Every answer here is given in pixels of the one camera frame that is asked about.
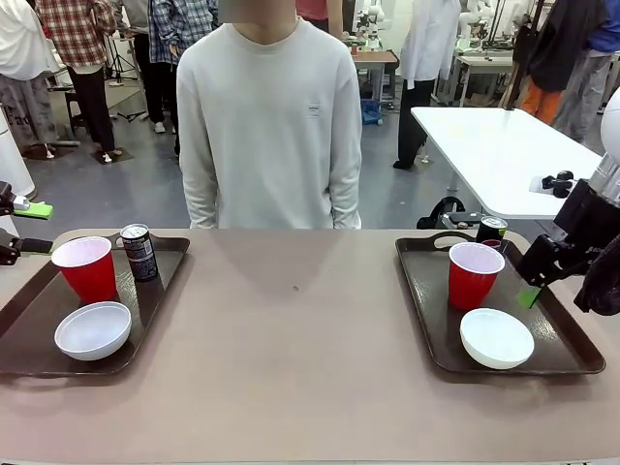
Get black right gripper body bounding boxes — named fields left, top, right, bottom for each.
left=552, top=178, right=614, bottom=246

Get black can green print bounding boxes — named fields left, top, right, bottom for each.
left=475, top=216, right=509, bottom=253

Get red plastic cup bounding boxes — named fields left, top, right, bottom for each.
left=50, top=235, right=119, bottom=305
left=448, top=241, right=506, bottom=311

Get white foam bowl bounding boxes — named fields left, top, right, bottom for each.
left=53, top=300, right=133, bottom=362
left=459, top=307, right=536, bottom=371

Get black can white print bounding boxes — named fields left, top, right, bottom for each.
left=119, top=223, right=160, bottom=284

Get person's right forearm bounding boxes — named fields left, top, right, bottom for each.
left=183, top=178, right=220, bottom=230

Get person's left forearm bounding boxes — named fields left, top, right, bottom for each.
left=328, top=178, right=363, bottom=231

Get black knobbed device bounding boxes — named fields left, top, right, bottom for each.
left=541, top=170, right=576, bottom=199

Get black office chair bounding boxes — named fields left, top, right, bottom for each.
left=416, top=197, right=485, bottom=231

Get white table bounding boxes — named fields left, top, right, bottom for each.
left=410, top=106, right=605, bottom=219

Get dark brown plastic tray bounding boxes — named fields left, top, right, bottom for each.
left=394, top=231, right=607, bottom=377
left=0, top=231, right=191, bottom=384

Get bystander blue top grey trousers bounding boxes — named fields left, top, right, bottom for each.
left=554, top=0, right=620, bottom=144

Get bystander in white shirt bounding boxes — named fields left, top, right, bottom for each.
left=0, top=0, right=62, bottom=159

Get bystander black jacket orange trousers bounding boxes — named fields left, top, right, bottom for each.
left=512, top=0, right=611, bottom=125

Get grey workbench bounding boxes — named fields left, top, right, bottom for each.
left=452, top=52, right=515, bottom=108

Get bystander in red plaid shirt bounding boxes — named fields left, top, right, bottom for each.
left=34, top=0, right=120, bottom=164

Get bystander in grey top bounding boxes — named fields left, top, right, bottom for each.
left=115, top=0, right=169, bottom=125

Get blue plastic crate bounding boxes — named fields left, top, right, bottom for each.
left=360, top=99, right=384, bottom=128

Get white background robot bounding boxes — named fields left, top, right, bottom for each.
left=457, top=0, right=508, bottom=40

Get bystander in blue plaid shirt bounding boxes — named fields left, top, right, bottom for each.
left=144, top=0, right=219, bottom=136

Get bystander in white coat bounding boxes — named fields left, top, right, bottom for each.
left=392, top=0, right=462, bottom=171

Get person in cream sweatshirt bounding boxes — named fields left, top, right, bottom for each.
left=175, top=0, right=363, bottom=231

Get brown-topped workbench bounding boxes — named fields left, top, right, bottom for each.
left=351, top=50, right=401, bottom=106

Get bystander in red top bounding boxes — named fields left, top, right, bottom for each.
left=294, top=0, right=330, bottom=20

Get dark fabric cable sleeve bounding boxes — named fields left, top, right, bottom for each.
left=573, top=239, right=620, bottom=316

